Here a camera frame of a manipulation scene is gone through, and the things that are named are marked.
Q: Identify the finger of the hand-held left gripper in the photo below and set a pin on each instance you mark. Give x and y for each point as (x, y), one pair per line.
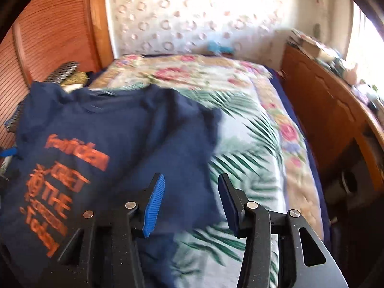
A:
(6, 153)

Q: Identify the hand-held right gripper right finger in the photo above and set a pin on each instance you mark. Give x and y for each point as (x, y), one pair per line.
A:
(227, 204)

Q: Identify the floral palm-leaf blanket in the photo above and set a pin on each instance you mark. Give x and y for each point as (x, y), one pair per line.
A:
(246, 102)

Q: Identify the yellow-green cushion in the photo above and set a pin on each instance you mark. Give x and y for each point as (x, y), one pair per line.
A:
(78, 78)

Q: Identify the open cardboard box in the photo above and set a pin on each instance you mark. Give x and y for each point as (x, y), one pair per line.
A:
(312, 48)

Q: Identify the bright window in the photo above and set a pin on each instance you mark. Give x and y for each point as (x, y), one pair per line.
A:
(364, 42)

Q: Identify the dark green bottle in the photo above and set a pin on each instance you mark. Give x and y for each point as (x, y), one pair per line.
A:
(316, 30)

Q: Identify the black dotted cushion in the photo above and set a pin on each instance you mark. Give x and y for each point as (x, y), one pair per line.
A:
(63, 70)

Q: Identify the black cylinder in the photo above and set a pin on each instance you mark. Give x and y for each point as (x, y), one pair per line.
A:
(349, 183)

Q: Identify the wooden sideboard cabinet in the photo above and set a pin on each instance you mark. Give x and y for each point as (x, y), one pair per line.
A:
(324, 105)

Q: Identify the navy bed sheet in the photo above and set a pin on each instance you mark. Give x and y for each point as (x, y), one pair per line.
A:
(300, 120)

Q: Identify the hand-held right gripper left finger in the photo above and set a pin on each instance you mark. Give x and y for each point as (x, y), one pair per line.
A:
(153, 207)

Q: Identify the turquoise plastic object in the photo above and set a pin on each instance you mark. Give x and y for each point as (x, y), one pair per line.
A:
(219, 48)

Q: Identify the clutter of small household things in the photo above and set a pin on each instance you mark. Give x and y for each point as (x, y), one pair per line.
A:
(351, 69)

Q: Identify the wooden louvred wardrobe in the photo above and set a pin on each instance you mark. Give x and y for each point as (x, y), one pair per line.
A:
(51, 30)

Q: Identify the navy t-shirt with orange print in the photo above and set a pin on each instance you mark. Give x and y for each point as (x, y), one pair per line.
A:
(135, 126)

